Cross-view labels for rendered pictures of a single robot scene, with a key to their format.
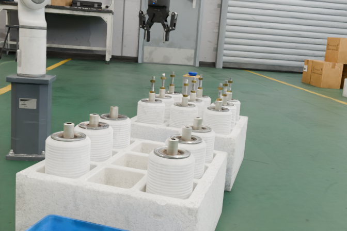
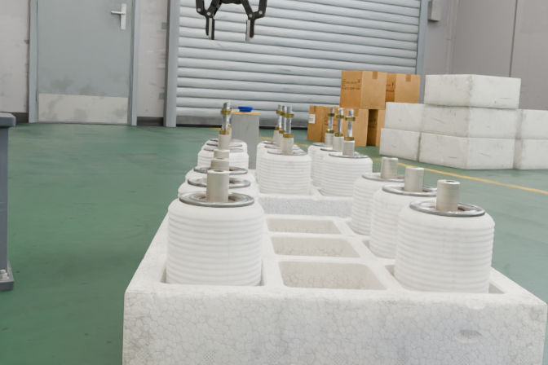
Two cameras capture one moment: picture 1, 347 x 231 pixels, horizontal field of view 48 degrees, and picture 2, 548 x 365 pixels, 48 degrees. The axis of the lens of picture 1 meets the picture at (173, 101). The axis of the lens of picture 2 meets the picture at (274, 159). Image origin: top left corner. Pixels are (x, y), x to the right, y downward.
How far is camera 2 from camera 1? 46 cm
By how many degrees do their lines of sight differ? 20
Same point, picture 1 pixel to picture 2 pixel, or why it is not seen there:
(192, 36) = (123, 76)
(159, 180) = (452, 263)
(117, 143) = not seen: hidden behind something
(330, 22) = (329, 53)
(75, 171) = (250, 271)
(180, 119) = (288, 178)
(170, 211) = (495, 319)
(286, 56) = (271, 105)
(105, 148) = not seen: hidden behind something
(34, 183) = (177, 309)
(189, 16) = (117, 41)
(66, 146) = (237, 216)
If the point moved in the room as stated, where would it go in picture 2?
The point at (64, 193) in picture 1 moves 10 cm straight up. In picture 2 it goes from (254, 318) to (259, 209)
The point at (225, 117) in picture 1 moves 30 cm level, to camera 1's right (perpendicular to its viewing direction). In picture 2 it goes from (368, 169) to (499, 170)
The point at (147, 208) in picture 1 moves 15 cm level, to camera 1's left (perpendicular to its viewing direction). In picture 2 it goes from (448, 320) to (296, 332)
